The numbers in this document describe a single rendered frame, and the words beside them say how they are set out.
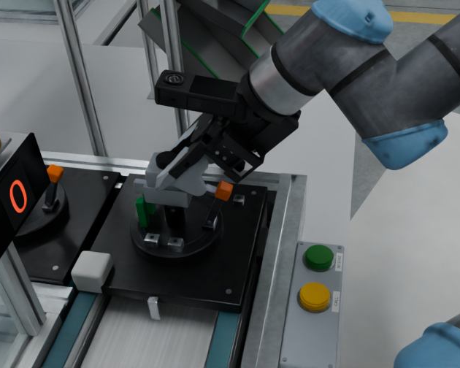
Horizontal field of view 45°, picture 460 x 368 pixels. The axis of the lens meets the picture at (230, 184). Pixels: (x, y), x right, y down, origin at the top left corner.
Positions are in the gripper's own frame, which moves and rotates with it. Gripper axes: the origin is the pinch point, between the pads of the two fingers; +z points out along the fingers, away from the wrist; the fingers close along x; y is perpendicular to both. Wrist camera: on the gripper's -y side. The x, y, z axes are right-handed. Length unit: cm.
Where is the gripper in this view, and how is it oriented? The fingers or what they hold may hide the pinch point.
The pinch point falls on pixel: (163, 168)
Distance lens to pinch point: 77.9
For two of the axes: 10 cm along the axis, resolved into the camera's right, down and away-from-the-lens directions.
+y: 7.6, 5.7, 3.1
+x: 2.0, -6.6, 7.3
